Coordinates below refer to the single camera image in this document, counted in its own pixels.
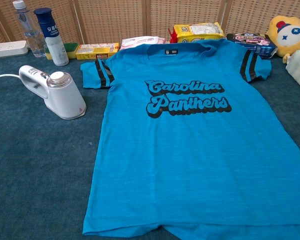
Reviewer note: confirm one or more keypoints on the dark sanitary pad pack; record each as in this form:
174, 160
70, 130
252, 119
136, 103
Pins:
252, 42

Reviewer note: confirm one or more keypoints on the yellow snack pack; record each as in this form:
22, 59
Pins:
200, 31

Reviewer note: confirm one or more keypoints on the red packet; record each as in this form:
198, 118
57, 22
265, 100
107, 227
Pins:
171, 37

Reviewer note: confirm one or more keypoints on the clear plastic water bottle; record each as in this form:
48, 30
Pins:
31, 32

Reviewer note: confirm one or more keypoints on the pink wet wipes pack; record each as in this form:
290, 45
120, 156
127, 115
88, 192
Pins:
142, 40

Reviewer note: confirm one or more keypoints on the white power strip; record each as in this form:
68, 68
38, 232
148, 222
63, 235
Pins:
7, 48

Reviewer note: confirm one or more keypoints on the blue Carolina Panthers t-shirt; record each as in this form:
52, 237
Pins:
190, 150

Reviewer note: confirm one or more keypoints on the white handheld garment steamer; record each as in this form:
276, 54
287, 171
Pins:
65, 100

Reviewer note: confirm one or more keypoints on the dark teal table cloth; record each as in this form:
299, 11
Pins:
40, 162

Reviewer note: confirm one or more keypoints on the yellow rectangular box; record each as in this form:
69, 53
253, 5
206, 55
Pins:
97, 50

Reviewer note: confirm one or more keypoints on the wicker folding screen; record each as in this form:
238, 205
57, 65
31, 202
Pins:
112, 20

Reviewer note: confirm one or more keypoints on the green yellow sponge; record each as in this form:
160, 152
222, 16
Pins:
71, 49

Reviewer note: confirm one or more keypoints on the white bottle with blue cap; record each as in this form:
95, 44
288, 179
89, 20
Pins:
55, 42

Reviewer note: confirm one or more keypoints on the yellow plush toy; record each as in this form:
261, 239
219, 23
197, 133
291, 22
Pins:
290, 37

